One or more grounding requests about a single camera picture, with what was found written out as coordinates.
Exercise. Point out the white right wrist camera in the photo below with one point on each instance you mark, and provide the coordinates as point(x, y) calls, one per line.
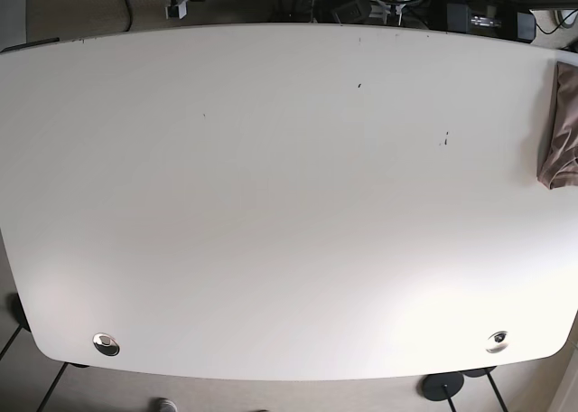
point(176, 11)

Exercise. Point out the right metal table grommet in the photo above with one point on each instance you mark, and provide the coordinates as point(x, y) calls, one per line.
point(497, 342)

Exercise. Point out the metal table grommet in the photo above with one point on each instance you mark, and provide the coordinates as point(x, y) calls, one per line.
point(497, 342)
point(106, 344)

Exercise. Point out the black round stand base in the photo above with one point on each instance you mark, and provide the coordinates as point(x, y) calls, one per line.
point(442, 386)

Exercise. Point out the left metal table grommet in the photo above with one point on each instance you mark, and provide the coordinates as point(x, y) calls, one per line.
point(106, 344)

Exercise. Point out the grey sneaker shoe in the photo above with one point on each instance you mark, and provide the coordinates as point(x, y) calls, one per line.
point(164, 405)

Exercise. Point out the dusty pink T-shirt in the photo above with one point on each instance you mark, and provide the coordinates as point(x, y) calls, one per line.
point(560, 166)

